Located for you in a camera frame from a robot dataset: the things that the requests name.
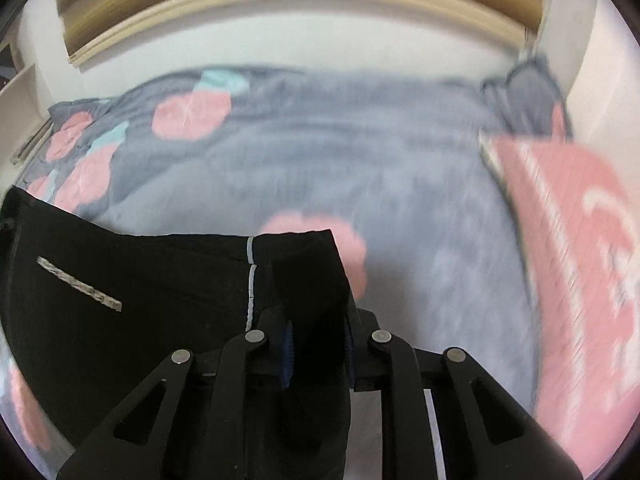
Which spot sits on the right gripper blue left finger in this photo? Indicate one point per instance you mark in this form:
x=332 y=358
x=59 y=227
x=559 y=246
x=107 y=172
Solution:
x=196 y=416

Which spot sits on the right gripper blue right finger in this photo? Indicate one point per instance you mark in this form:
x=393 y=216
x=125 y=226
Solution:
x=444 y=410

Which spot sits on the black hooded jacket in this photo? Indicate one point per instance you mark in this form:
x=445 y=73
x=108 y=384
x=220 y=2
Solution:
x=89 y=313

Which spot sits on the grey floral bed cover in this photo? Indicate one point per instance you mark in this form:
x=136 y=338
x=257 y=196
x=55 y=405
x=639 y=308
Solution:
x=391 y=166

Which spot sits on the grey pillow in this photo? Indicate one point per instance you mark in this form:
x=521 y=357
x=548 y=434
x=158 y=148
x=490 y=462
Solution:
x=529 y=101

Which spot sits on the white bookshelf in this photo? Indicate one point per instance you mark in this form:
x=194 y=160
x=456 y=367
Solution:
x=24 y=122

